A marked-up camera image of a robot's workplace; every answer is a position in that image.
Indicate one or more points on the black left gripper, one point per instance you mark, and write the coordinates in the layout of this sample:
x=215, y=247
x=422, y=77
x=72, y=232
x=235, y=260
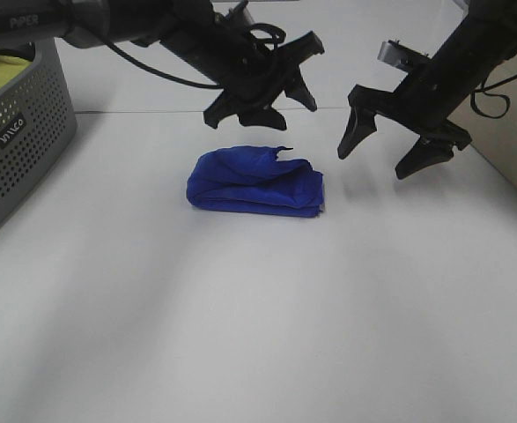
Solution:
x=271, y=68

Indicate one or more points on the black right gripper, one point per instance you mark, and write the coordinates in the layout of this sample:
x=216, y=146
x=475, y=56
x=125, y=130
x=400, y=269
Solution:
x=416, y=104

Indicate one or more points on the blue microfibre towel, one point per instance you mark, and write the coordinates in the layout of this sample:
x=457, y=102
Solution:
x=252, y=179

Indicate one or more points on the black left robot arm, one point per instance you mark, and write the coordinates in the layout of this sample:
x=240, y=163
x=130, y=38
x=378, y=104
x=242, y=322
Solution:
x=209, y=41

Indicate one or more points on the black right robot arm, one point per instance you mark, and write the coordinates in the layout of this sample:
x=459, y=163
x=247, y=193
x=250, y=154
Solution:
x=486, y=37

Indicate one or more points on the beige storage box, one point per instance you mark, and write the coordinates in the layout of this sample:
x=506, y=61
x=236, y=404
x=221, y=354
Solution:
x=496, y=140

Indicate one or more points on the grey perforated plastic basket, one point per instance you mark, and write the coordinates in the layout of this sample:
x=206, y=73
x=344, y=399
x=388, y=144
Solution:
x=37, y=123

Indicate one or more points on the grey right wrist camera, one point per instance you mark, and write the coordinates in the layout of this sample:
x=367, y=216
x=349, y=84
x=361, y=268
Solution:
x=405, y=59

